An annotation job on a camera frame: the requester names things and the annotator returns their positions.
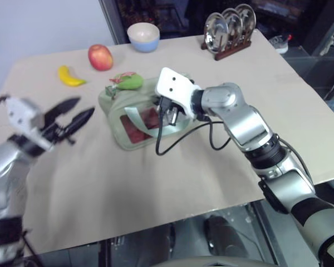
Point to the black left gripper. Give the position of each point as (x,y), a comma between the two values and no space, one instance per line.
(53,132)

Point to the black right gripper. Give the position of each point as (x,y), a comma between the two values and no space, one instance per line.
(167,106)

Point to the green zip pouch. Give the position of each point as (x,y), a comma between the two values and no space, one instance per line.
(119,116)

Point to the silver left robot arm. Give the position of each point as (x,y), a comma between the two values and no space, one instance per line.
(5,172)

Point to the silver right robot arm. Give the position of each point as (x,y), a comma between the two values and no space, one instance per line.
(247,122)

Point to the yellow banana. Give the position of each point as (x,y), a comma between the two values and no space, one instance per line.
(68,79)

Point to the red apple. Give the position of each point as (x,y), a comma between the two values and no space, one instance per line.
(100,58)

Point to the blue and white bowl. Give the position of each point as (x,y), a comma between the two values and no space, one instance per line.
(144,39)

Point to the brown wooden plate rack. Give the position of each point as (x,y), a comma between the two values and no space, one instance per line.
(231,50)

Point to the beige table cloth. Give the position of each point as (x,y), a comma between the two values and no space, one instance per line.
(128,183)

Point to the silver metal plate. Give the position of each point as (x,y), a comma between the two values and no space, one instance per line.
(249,18)
(215,32)
(235,23)

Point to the white sneaker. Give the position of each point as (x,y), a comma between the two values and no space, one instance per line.
(281,43)

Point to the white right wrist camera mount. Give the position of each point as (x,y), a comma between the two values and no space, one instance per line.
(174,86)

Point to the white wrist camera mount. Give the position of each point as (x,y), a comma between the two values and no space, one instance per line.
(174,86)
(21,113)

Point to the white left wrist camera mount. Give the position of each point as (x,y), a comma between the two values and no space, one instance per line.
(21,113)

